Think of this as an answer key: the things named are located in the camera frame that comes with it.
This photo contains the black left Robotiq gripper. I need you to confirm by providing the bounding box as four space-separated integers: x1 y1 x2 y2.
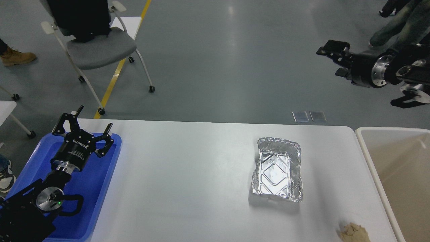
50 106 115 172

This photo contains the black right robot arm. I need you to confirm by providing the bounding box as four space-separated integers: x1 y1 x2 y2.
316 40 430 109

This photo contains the crumpled brown paper napkin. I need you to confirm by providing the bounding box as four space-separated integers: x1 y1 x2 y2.
340 223 370 242

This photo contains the right floor outlet plate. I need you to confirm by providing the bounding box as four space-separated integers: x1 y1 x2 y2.
310 111 327 122

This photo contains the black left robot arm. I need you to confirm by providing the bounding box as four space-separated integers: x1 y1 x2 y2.
1 106 114 242

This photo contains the floor outlet plate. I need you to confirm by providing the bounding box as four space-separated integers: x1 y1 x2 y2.
310 111 327 122
292 111 310 123

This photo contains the black jacket on chair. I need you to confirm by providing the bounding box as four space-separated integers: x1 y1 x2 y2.
47 0 111 43

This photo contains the person in black trousers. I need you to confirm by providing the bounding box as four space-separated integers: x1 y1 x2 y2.
0 39 37 67

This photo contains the grey white sneaker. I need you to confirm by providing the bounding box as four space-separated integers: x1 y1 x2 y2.
0 156 16 193

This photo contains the left floor outlet plate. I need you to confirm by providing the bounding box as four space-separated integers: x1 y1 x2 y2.
292 111 310 123

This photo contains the beige plastic bin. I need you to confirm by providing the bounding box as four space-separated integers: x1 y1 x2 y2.
356 127 430 242

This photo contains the chair with dark coat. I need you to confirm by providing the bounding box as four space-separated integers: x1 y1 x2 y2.
379 0 405 18

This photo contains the white side table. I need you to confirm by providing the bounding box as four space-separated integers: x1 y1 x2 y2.
0 85 36 139

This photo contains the blue plastic tray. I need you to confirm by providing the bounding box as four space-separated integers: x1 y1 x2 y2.
6 133 122 242

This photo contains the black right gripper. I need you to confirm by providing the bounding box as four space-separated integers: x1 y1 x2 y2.
316 40 393 88

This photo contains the aluminium foil tray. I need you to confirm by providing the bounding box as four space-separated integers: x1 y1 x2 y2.
251 137 303 203

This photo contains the grey office chair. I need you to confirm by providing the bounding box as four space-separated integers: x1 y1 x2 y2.
41 0 155 115

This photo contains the person in green trousers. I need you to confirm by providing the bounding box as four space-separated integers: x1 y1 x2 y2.
368 0 430 52

